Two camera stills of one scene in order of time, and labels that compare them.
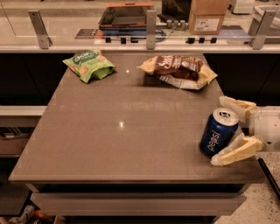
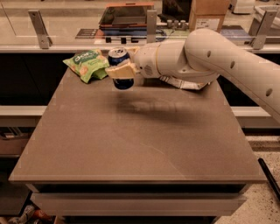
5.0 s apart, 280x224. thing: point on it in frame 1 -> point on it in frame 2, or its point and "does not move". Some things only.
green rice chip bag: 90,64 does not move
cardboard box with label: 206,17 does not move
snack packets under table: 31,214 does not move
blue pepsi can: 218,129 -> 115,56
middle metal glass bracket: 150,30 does not move
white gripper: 268,128 -> 146,60
